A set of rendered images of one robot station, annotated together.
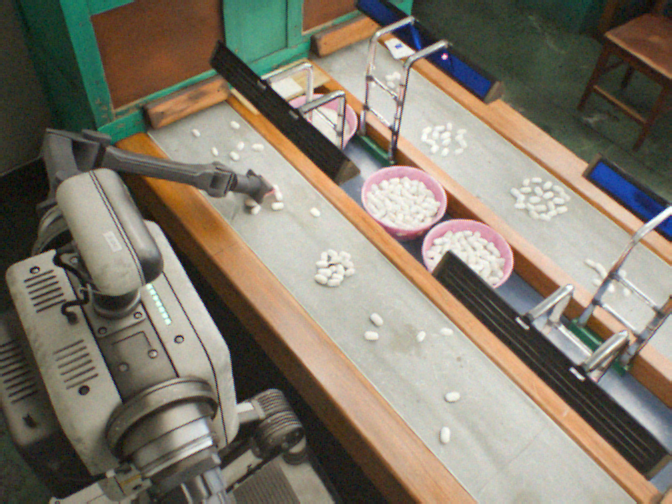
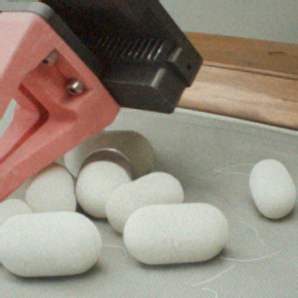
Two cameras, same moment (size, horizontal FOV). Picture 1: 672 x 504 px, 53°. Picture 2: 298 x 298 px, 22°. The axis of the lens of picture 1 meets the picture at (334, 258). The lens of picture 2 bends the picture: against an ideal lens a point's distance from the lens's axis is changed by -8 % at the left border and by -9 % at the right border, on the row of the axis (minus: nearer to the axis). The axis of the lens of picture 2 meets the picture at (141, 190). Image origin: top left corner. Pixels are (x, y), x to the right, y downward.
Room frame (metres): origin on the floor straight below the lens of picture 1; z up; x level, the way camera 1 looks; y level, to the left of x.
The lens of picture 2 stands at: (1.72, 0.25, 0.86)
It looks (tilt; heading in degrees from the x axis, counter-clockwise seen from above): 21 degrees down; 173
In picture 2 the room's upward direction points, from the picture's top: 5 degrees counter-clockwise
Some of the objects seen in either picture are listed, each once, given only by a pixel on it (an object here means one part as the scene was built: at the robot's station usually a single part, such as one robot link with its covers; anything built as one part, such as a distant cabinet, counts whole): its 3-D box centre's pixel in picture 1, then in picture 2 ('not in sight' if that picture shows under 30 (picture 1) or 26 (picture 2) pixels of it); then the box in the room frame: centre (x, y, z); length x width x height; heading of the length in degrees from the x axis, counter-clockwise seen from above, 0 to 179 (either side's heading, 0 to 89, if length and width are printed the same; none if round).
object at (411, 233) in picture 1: (402, 206); not in sight; (1.46, -0.20, 0.72); 0.27 x 0.27 x 0.10
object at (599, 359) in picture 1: (546, 372); not in sight; (0.81, -0.53, 0.90); 0.20 x 0.19 x 0.45; 42
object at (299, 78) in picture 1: (280, 85); not in sight; (1.95, 0.24, 0.77); 0.33 x 0.15 x 0.01; 132
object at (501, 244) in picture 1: (464, 263); not in sight; (1.26, -0.39, 0.72); 0.27 x 0.27 x 0.10
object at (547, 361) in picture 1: (545, 351); not in sight; (0.76, -0.47, 1.08); 0.62 x 0.08 x 0.07; 42
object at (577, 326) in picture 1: (645, 291); not in sight; (1.08, -0.82, 0.90); 0.20 x 0.19 x 0.45; 42
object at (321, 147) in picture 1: (279, 106); not in sight; (1.47, 0.19, 1.08); 0.62 x 0.08 x 0.07; 42
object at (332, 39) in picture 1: (346, 33); not in sight; (2.22, 0.03, 0.83); 0.30 x 0.06 x 0.07; 132
